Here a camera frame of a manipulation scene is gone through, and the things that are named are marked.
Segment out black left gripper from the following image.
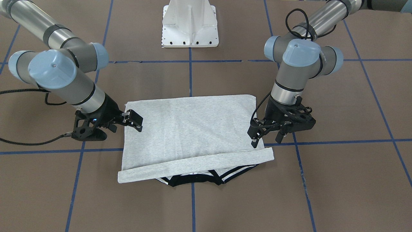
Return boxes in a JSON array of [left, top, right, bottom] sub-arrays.
[[248, 96, 316, 149]]

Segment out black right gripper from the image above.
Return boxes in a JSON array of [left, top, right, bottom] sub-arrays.
[[71, 94, 143, 141]]

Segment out grey cartoon print t-shirt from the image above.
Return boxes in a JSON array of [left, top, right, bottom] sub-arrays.
[[117, 94, 274, 187]]

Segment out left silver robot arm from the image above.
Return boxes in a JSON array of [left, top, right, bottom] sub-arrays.
[[248, 0, 411, 148]]

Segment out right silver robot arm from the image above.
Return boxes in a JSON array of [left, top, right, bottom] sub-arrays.
[[1, 0, 143, 141]]

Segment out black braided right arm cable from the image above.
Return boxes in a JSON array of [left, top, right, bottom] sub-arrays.
[[0, 89, 76, 145]]

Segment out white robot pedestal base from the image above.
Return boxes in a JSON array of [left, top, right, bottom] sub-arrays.
[[161, 0, 219, 48]]

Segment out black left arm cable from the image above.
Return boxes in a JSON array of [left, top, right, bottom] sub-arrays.
[[250, 9, 337, 126]]

